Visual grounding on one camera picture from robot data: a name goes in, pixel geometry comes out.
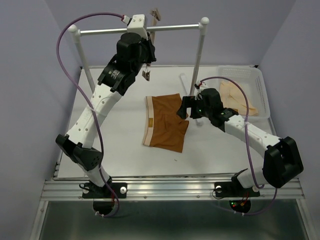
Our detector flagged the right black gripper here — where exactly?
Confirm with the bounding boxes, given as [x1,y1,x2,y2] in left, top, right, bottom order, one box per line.
[175,95,212,119]

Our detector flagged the brown underwear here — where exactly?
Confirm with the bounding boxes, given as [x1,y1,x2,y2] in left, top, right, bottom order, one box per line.
[142,93,189,153]

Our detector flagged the wooden clip hanger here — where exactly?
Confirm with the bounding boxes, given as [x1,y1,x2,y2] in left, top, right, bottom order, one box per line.
[141,8,163,82]

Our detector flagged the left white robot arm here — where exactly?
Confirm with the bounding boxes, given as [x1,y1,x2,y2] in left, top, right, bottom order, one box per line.
[55,32,157,197]

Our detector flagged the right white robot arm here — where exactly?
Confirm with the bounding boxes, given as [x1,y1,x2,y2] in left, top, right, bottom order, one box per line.
[177,88,304,195]

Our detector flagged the beige underwear in basket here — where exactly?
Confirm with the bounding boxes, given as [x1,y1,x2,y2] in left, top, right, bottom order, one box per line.
[219,81,247,116]

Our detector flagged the white plastic basket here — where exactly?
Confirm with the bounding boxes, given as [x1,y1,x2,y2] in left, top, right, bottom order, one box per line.
[217,65,271,122]

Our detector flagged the white metal clothes rack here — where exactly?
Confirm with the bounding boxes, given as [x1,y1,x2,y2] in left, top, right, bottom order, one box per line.
[67,16,210,126]

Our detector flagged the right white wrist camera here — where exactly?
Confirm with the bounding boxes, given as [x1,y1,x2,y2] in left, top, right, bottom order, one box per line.
[194,81,209,100]

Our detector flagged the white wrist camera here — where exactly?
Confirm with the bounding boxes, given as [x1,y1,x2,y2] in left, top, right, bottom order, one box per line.
[122,14,148,40]
[194,81,209,100]

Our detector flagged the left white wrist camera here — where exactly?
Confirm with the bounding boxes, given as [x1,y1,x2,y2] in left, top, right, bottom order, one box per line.
[122,14,148,40]

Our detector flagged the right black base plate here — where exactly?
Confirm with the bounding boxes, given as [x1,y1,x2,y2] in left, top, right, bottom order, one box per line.
[211,181,260,214]

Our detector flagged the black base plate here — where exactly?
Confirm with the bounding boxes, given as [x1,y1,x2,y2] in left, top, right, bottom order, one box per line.
[79,181,128,218]
[211,181,260,214]

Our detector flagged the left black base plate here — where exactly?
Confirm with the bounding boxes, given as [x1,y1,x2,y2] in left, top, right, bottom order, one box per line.
[79,181,128,218]

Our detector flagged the aluminium mounting rail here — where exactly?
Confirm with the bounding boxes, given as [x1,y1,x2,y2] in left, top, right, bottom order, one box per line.
[39,177,306,201]

